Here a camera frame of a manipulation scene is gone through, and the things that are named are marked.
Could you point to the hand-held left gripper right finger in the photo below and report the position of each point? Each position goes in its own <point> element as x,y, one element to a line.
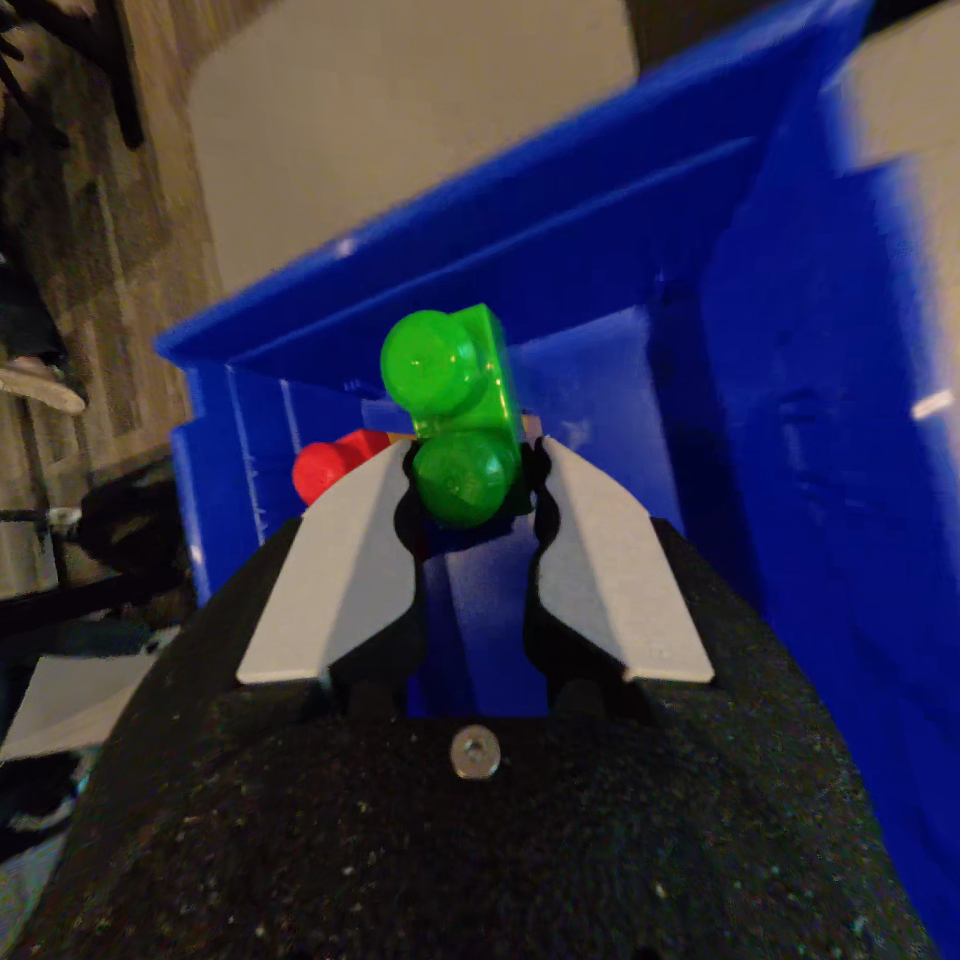
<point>615,577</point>

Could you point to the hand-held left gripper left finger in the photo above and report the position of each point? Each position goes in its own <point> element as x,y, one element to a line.
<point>337,570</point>

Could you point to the blue plastic bin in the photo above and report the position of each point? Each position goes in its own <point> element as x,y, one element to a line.
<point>787,450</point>

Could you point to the green mega block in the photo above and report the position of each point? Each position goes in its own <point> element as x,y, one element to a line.
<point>450,375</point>

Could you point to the red mega block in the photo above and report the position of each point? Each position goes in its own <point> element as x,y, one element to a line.
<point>322,469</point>

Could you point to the black chair base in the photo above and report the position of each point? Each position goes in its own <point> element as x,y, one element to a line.
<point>127,525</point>

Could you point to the white sheet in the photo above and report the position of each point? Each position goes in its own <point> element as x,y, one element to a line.
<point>67,705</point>

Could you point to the white shoe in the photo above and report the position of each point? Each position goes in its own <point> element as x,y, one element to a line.
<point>41,386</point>

